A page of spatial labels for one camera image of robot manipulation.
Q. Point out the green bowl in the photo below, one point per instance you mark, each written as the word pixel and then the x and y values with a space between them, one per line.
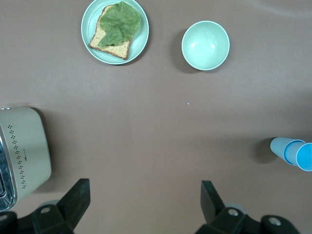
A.
pixel 206 46

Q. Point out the beige toaster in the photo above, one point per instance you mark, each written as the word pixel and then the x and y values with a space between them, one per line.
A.
pixel 26 151

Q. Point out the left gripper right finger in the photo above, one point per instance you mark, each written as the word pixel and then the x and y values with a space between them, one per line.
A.
pixel 213 209

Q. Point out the brown bread slice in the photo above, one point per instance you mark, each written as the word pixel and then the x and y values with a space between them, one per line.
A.
pixel 117 50

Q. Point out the green lettuce leaf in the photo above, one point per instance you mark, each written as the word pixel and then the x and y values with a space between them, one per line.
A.
pixel 120 23

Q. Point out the pale blue cup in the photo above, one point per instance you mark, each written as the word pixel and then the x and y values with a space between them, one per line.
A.
pixel 278 147

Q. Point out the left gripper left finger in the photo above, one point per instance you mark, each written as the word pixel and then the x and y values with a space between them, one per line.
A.
pixel 73 204

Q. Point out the green plate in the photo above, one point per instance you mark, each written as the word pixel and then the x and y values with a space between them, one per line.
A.
pixel 91 22

